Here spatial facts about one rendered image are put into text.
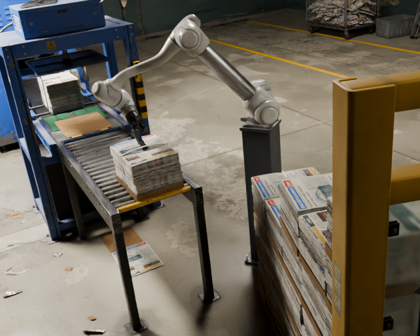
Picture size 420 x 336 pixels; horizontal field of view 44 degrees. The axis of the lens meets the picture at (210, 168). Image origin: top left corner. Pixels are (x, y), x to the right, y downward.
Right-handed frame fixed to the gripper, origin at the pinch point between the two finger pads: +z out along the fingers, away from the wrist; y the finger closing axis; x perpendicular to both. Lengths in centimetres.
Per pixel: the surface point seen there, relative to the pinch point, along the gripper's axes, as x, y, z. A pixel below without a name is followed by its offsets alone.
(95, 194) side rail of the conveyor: 30.6, 32.6, 2.2
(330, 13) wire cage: -578, 309, -456
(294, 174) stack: -71, 5, 50
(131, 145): 4.6, 12.2, -9.2
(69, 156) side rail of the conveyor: 30, 65, -60
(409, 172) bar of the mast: 8, -138, 147
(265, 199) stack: -42, -1, 62
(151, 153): -0.7, 3.5, 7.9
